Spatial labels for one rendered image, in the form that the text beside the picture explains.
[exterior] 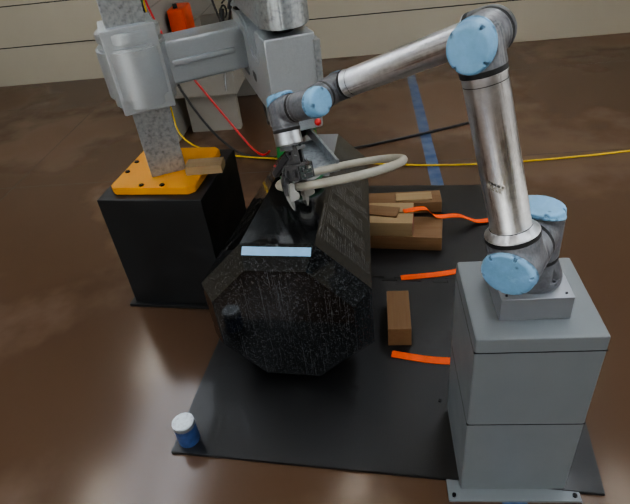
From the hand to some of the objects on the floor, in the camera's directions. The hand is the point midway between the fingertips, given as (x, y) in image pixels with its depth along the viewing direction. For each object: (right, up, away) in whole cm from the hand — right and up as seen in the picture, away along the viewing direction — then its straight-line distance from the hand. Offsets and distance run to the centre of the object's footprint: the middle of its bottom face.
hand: (299, 204), depth 183 cm
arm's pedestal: (+85, -99, +46) cm, 138 cm away
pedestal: (-70, -31, +166) cm, 183 cm away
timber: (+51, -56, +108) cm, 132 cm away
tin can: (-52, -102, +63) cm, 130 cm away
